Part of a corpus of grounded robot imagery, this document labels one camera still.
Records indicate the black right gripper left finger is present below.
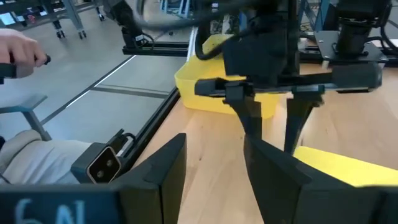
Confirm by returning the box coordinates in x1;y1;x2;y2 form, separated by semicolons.
0;133;188;224

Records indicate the black table-level camera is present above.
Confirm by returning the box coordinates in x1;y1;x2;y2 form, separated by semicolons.
70;129;136;185

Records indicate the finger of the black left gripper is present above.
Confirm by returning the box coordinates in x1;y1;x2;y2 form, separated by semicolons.
223;81;264;141
284;86;326;156

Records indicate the yellow microfiber towel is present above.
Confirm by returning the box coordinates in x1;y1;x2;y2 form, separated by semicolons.
294;146;398;188

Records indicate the person's hand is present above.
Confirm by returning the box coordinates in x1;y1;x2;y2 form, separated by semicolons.
0;27;48;78

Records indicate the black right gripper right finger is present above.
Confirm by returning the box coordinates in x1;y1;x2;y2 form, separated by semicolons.
243;135;398;224

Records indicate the yellow plastic bin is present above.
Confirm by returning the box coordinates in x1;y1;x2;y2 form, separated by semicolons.
174;33;280;119

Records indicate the grey wheeled cart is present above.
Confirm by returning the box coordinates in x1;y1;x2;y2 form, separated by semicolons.
0;0;105;40

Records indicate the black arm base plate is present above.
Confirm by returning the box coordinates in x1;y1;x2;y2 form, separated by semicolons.
313;30;389;63

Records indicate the grey stool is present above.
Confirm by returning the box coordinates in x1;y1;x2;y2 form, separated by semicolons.
0;94;53;141

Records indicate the black table frame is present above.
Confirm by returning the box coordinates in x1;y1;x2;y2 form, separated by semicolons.
119;88;182;175

